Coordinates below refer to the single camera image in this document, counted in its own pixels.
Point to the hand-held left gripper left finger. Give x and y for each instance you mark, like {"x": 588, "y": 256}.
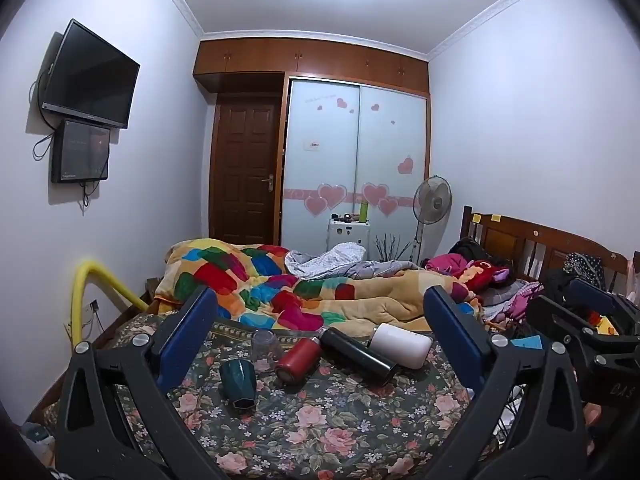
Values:
{"x": 186, "y": 342}

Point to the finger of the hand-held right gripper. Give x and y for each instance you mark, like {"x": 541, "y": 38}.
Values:
{"x": 560, "y": 317}
{"x": 591, "y": 294}

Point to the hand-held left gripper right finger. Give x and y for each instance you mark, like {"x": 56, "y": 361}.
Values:
{"x": 456, "y": 337}

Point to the dark green cup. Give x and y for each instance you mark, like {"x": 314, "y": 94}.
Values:
{"x": 237, "y": 385}

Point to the clear glass cup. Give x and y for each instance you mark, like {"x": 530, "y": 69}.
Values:
{"x": 265, "y": 346}

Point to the dark patterned cloth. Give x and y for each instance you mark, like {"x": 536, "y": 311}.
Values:
{"x": 585, "y": 266}

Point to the blue paper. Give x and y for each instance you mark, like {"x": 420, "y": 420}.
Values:
{"x": 526, "y": 343}

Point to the white tumbler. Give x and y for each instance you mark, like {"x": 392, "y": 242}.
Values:
{"x": 400, "y": 345}

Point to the red plush toy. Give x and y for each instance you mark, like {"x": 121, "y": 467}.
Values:
{"x": 482, "y": 272}

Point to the pink clothing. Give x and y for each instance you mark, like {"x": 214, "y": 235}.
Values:
{"x": 445, "y": 264}

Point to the wooden bed headboard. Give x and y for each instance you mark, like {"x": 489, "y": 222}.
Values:
{"x": 530, "y": 237}

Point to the black bag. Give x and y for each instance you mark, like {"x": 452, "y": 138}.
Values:
{"x": 467, "y": 249}

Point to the black bottle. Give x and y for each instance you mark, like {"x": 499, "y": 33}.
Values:
{"x": 356, "y": 355}

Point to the dried branches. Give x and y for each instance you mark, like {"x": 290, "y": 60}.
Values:
{"x": 392, "y": 249}

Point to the red bottle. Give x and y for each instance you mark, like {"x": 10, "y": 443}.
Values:
{"x": 295, "y": 361}

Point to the standing fan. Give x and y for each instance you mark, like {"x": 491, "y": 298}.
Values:
{"x": 432, "y": 200}

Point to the colourful patchwork blanket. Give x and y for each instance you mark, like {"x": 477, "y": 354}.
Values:
{"x": 320, "y": 295}

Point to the small white appliance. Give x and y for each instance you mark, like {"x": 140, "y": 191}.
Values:
{"x": 349, "y": 240}

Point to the grey white cloth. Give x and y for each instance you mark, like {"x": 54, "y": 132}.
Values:
{"x": 330, "y": 260}

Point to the green bottle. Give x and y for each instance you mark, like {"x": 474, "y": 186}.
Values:
{"x": 363, "y": 212}

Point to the floral bedsheet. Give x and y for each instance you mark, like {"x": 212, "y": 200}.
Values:
{"x": 320, "y": 425}

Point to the brown wooden door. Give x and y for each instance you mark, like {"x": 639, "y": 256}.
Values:
{"x": 245, "y": 170}

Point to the frosted wardrobe with heart stickers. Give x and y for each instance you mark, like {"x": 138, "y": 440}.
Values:
{"x": 355, "y": 160}

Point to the wooden overhead cabinet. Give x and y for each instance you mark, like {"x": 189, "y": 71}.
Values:
{"x": 310, "y": 62}

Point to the wall socket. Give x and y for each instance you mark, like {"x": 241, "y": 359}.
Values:
{"x": 91, "y": 312}

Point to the yellow padded rail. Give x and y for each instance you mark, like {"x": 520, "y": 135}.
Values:
{"x": 80, "y": 300}

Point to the small black wall monitor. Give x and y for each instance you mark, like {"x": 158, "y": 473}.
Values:
{"x": 82, "y": 152}

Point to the wall-mounted black television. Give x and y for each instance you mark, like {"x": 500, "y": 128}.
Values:
{"x": 92, "y": 77}

